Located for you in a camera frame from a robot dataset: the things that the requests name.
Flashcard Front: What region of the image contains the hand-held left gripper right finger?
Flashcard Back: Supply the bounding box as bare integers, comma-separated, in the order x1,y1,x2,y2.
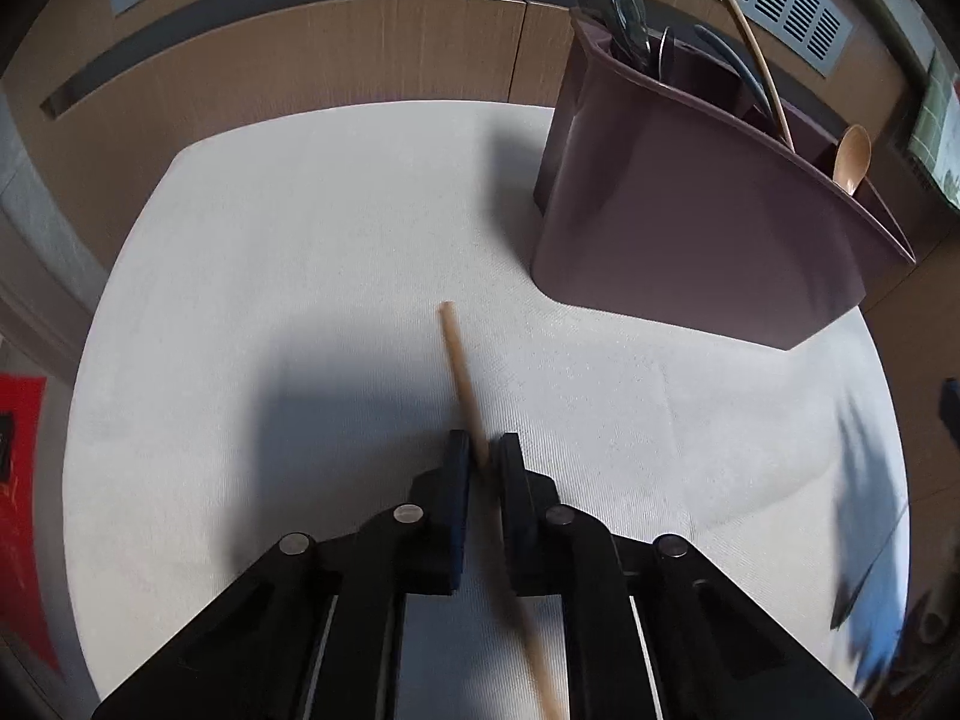
491,433,875,720

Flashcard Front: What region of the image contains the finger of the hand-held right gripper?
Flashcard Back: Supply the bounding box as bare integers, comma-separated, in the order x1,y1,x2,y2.
831,390,912,698

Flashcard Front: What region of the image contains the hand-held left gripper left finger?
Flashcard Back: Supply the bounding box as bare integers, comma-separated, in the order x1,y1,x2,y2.
90,430,475,720

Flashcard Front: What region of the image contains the wooden chopstick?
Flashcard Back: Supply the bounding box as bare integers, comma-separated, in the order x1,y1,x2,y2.
439,301,569,720
696,0,796,155

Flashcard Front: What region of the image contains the purple plastic utensil holder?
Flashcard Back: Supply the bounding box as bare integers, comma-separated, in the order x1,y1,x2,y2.
529,7,917,352

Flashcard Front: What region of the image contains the beige tube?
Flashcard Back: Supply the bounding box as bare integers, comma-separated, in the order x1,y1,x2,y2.
904,589,957,691

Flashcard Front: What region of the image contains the green checkered towel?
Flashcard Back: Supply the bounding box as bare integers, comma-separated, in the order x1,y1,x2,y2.
904,52,960,207

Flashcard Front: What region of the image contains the red floor mat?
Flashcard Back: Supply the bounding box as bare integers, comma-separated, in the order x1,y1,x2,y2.
0,373,61,676

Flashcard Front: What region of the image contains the wooden kitchen counter cabinet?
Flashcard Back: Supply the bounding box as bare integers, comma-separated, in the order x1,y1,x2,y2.
0,0,960,331

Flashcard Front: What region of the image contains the grey vent grille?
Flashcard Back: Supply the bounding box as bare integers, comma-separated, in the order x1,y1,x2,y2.
107,0,856,78

